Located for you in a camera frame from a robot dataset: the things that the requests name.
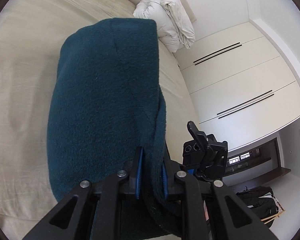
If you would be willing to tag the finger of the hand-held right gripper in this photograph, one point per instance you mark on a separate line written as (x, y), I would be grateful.
(195, 133)

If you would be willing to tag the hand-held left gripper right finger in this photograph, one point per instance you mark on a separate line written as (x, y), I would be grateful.
(164, 180)

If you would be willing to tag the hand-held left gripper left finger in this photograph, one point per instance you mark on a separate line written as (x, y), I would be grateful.
(139, 172)

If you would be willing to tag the dark teal towel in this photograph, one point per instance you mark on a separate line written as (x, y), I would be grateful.
(102, 92)

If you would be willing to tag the pile of black clothes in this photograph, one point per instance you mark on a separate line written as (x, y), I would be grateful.
(257, 201)

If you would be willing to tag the dark wooden shelf unit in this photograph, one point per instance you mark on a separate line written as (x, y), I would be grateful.
(262, 162)

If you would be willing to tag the white wardrobe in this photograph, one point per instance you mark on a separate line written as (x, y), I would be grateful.
(240, 80)

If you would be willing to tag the wooden rack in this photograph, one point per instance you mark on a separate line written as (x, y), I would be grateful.
(275, 212)

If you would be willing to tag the folded white duvet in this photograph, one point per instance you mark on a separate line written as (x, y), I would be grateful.
(165, 17)

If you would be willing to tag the bed with beige sheet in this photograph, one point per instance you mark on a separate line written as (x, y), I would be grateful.
(20, 80)

